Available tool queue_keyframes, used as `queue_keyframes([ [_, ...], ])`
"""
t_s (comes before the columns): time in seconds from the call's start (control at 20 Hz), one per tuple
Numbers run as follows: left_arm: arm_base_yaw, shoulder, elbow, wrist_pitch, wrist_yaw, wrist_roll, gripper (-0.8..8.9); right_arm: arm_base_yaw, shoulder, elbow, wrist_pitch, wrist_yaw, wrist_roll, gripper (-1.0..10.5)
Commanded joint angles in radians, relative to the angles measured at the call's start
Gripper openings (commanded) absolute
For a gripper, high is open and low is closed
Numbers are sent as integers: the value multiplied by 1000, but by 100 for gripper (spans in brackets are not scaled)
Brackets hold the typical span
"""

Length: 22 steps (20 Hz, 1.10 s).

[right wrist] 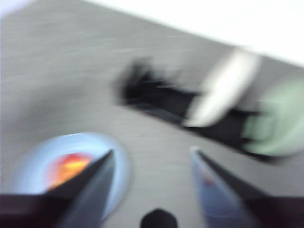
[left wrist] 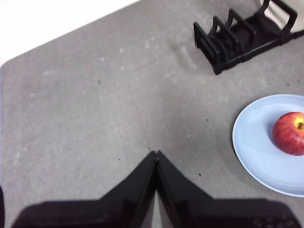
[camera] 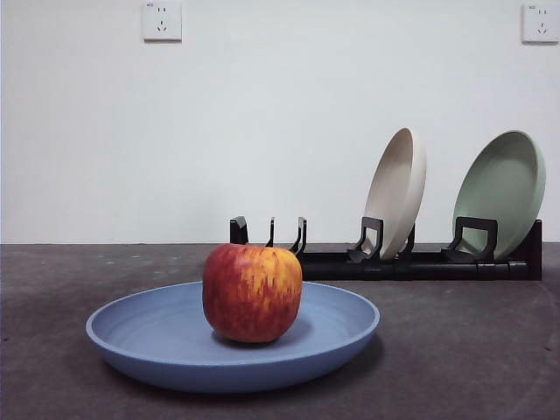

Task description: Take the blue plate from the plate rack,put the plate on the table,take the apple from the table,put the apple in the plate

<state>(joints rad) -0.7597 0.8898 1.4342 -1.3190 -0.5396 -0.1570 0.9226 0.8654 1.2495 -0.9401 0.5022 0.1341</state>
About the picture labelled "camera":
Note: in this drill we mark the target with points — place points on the green plate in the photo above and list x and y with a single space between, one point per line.
499 188

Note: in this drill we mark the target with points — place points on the blue plate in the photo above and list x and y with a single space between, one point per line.
153 345

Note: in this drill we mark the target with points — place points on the black plate rack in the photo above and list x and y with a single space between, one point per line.
437 269

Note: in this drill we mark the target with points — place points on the beige plate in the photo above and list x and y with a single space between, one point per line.
394 192

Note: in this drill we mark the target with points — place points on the white wall socket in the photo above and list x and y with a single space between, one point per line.
162 22
541 24

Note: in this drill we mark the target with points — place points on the red yellow apple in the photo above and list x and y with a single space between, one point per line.
251 293

